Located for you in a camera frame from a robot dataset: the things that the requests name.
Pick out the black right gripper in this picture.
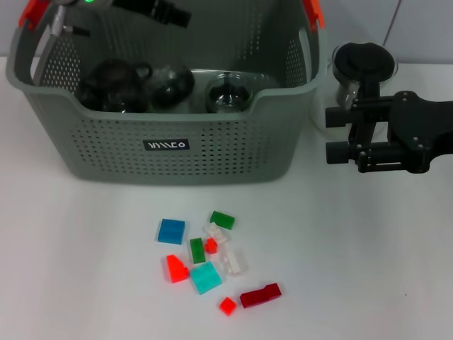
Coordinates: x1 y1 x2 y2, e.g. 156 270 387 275
324 89 453 175

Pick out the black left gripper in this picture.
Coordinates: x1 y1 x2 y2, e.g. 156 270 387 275
112 0 193 28

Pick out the glass jar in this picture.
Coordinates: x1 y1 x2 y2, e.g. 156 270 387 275
150 65 196 107

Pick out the wide green toy brick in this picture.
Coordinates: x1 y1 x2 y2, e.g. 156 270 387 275
210 210 236 230

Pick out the translucent white toy brick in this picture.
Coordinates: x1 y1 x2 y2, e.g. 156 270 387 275
219 247 248 276

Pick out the dark red long brick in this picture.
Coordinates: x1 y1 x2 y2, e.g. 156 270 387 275
239 282 283 309

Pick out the small orange-red square brick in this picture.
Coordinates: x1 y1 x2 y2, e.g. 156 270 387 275
218 296 237 315

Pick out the grey perforated storage bin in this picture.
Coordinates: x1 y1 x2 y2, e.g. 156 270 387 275
6 0 328 187

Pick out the black clay teapot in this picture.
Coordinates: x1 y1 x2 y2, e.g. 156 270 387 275
81 58 154 103

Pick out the narrow green toy brick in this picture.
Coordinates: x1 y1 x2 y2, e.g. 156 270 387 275
190 237 207 264

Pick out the blue toy brick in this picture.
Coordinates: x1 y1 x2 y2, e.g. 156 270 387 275
157 218 187 245

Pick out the teal toy brick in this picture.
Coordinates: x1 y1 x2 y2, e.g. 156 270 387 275
189 260 224 295

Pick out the orange-red sloped toy brick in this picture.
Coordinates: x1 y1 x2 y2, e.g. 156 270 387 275
165 254 189 284

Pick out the glass pitcher black handle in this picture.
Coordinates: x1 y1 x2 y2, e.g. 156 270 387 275
313 42 399 142

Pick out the orange bin carry handle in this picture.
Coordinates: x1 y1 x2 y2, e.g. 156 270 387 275
19 0 326 33

